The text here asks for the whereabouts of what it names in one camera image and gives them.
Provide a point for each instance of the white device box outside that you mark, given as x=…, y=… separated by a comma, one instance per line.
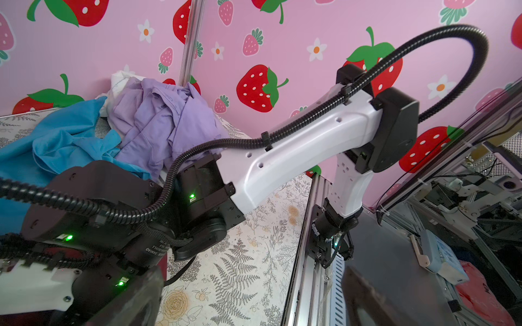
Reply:
x=435, y=256

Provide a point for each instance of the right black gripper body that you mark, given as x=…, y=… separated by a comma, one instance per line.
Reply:
x=111, y=215

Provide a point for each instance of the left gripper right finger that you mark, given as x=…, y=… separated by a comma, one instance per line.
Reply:
x=366, y=306

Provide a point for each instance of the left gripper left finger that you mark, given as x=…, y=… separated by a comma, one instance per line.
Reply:
x=139, y=304

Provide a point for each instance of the teal blue cloth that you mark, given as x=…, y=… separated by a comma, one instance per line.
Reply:
x=64, y=139

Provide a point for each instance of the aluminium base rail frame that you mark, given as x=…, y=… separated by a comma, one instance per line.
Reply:
x=314, y=295

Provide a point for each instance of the red bag outside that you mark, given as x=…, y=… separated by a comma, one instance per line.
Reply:
x=477, y=296

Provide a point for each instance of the white cloth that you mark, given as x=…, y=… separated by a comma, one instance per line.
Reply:
x=118, y=81

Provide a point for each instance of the lavender purple cloth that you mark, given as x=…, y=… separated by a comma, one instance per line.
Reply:
x=158, y=122

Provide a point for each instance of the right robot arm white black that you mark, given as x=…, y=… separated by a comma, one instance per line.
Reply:
x=217, y=183

